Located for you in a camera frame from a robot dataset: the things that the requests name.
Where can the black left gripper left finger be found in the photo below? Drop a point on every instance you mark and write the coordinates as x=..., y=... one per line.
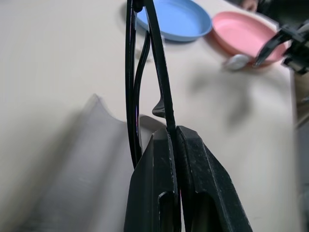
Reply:
x=149, y=188

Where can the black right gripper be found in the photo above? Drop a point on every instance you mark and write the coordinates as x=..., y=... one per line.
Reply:
x=298, y=48

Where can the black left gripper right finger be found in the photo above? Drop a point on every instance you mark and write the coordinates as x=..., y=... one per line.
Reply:
x=207, y=193

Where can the black sunglasses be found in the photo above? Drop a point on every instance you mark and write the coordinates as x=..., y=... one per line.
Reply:
x=162, y=72

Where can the pink plate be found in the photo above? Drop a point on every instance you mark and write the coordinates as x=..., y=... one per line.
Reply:
x=241, y=33

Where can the crumpled white tissue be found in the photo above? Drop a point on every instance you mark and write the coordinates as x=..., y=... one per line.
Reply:
x=235, y=62

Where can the blue plate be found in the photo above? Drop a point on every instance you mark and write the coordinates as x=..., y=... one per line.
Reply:
x=178, y=21

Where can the small crumpled white paper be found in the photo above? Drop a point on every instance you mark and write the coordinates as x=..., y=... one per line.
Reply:
x=138, y=52

